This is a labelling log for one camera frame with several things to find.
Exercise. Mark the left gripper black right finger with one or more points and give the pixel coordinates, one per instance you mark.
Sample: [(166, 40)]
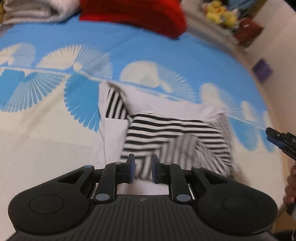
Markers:
[(173, 176)]

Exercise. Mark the yellow plush toy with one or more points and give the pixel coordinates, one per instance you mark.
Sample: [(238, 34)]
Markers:
[(218, 14)]

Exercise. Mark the red knitted garment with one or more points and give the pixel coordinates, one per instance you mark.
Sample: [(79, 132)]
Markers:
[(162, 17)]

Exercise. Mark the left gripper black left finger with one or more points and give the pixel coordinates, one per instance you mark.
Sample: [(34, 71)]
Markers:
[(113, 175)]

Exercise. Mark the dark red box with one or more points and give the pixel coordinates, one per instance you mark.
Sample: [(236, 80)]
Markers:
[(248, 31)]

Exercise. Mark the purple square wall object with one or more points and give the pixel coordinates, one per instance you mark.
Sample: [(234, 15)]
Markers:
[(262, 70)]

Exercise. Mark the blue white patterned bedsheet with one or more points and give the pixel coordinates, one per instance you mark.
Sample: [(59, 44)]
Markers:
[(49, 92)]

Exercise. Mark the folded beige blanket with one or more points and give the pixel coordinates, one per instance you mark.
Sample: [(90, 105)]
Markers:
[(43, 11)]

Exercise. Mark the person's right hand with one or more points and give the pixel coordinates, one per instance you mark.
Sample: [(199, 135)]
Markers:
[(290, 190)]

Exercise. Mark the black white striped sweater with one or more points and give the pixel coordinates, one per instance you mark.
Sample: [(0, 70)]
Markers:
[(134, 121)]

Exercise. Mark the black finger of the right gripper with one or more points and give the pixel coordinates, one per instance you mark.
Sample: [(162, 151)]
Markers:
[(284, 141)]

